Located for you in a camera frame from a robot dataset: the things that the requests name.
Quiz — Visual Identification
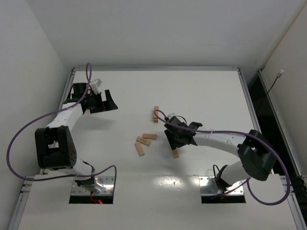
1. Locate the black wall cable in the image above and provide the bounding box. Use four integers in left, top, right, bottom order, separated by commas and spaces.
254, 69, 285, 113

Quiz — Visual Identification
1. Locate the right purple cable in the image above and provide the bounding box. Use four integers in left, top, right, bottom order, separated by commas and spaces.
153, 109, 291, 206

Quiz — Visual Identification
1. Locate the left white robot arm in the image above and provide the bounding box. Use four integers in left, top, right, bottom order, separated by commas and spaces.
35, 79, 118, 189

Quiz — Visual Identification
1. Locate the purple cable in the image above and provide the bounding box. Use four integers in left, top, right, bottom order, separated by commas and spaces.
6, 62, 118, 187
153, 109, 291, 206

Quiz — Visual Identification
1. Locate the wood block numbered twelve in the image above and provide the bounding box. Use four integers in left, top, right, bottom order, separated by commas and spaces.
142, 133, 157, 140

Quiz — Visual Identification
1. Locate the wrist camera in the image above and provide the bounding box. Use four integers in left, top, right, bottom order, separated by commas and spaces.
90, 79, 102, 94
167, 113, 176, 119

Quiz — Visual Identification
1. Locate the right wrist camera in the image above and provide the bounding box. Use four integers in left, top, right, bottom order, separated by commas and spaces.
167, 113, 176, 119

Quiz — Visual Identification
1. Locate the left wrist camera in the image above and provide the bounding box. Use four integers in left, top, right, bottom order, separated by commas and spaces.
90, 79, 102, 94

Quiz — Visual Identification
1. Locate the aluminium table frame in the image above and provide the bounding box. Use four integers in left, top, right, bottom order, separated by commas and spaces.
19, 67, 306, 230

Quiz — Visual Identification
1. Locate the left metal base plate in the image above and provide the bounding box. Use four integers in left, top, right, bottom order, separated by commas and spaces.
71, 176, 115, 196

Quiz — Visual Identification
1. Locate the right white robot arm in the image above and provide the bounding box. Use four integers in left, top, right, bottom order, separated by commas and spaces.
165, 116, 276, 193

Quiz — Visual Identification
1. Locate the wood block with print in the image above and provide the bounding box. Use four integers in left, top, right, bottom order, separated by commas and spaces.
136, 137, 151, 146

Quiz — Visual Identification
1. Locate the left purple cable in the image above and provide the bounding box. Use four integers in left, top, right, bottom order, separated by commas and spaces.
6, 62, 118, 187

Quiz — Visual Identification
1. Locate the metal base plate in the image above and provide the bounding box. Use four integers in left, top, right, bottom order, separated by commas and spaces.
71, 176, 115, 196
199, 176, 244, 196

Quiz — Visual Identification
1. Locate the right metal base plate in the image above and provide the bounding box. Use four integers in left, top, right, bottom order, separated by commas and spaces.
199, 176, 244, 196

